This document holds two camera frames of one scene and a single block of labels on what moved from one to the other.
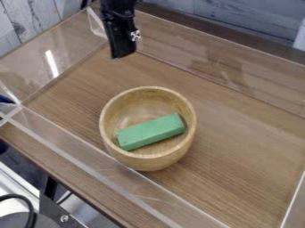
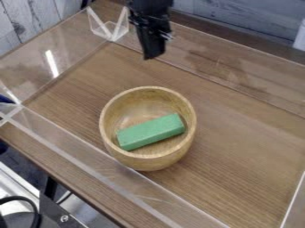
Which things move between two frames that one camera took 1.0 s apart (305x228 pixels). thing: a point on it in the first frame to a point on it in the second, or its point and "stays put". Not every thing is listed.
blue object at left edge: x=5 y=99 stays put
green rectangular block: x=149 y=132 stays put
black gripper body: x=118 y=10 to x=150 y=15
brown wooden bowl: x=135 y=106 stays put
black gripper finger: x=123 y=35 to x=154 y=30
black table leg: x=50 y=188 stays put
